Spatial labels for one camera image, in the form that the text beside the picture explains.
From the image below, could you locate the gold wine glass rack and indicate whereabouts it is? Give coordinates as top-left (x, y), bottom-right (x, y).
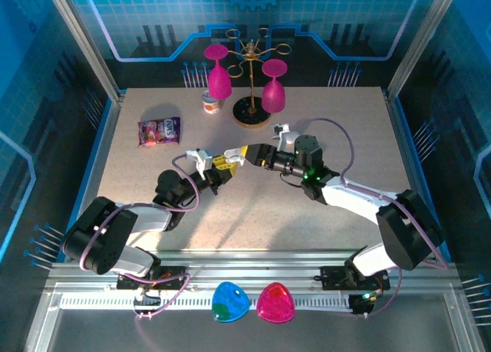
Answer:
top-left (224, 26), bottom-right (293, 129)

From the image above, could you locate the blue translucent triangular box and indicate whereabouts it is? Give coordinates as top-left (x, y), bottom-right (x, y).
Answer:
top-left (211, 280), bottom-right (252, 324)

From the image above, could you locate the aluminium frame post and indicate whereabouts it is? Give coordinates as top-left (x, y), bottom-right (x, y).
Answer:
top-left (41, 0), bottom-right (126, 102)
top-left (386, 0), bottom-right (463, 98)

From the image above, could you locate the purple candy bag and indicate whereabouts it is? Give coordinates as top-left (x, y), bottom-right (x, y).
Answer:
top-left (137, 116), bottom-right (183, 149)

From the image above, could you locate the long aluminium base rail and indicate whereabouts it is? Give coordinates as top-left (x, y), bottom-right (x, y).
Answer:
top-left (44, 248), bottom-right (463, 294)

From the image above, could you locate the small black controller board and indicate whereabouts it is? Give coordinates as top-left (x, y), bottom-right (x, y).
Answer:
top-left (349, 289), bottom-right (381, 317)

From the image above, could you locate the pink wine glass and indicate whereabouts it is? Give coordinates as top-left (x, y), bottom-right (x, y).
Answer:
top-left (203, 43), bottom-right (233, 100)
top-left (261, 58), bottom-right (289, 115)

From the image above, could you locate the white slotted cable duct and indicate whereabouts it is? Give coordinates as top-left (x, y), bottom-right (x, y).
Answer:
top-left (59, 294), bottom-right (352, 312)

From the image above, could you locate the oblong white earbud case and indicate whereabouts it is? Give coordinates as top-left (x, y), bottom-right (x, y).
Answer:
top-left (223, 147), bottom-right (246, 165)

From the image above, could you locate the small white yogurt cup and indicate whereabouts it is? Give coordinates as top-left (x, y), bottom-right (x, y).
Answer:
top-left (201, 89), bottom-right (223, 116)

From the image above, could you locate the aluminium table side rail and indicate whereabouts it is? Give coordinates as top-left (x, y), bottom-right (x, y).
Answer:
top-left (383, 87), bottom-right (453, 263)
top-left (78, 90), bottom-right (127, 222)

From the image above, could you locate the pink translucent triangular box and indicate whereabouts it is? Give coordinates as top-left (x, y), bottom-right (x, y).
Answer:
top-left (255, 281), bottom-right (297, 325)

